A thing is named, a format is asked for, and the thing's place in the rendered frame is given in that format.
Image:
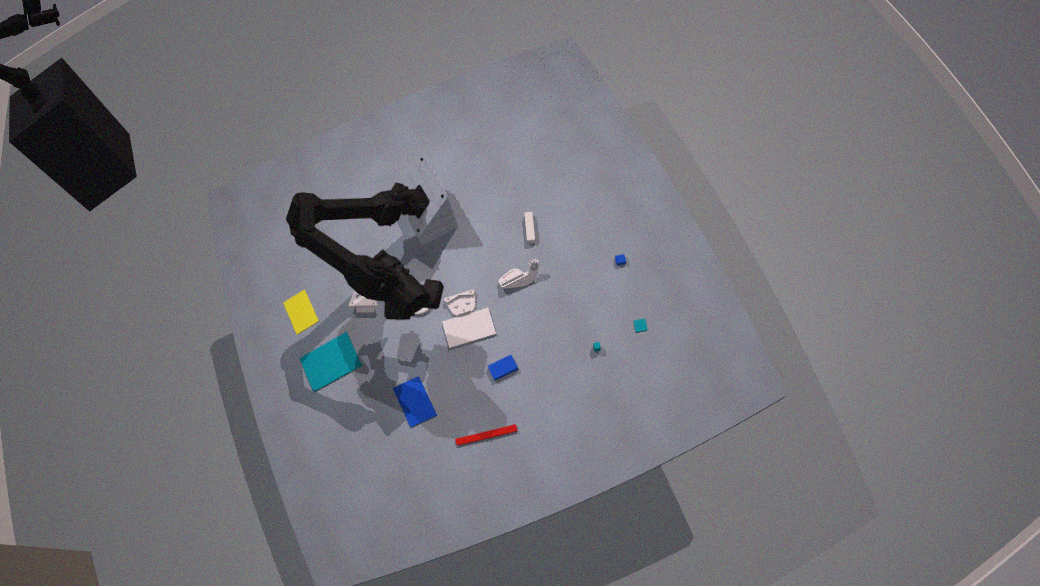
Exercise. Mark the red rectangular bar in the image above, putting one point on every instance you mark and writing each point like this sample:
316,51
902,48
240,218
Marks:
486,435

